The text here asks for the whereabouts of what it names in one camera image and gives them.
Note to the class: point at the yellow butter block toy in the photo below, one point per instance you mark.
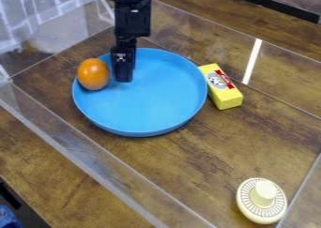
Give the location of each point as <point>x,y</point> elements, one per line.
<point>224,92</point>

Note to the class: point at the orange ball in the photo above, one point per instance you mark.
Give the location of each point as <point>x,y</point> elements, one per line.
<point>94,74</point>

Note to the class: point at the clear acrylic enclosure wall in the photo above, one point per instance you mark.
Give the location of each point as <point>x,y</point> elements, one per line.
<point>90,179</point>

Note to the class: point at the blue round tray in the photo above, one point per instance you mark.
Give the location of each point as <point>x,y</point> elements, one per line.
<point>153,105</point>

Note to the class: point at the cream round knob lid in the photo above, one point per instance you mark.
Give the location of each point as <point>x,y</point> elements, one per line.
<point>262,200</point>

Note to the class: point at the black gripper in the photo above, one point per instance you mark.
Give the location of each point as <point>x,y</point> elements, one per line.
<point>133,24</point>

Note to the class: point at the blue object at corner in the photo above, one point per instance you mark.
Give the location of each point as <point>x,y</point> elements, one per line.
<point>9,220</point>

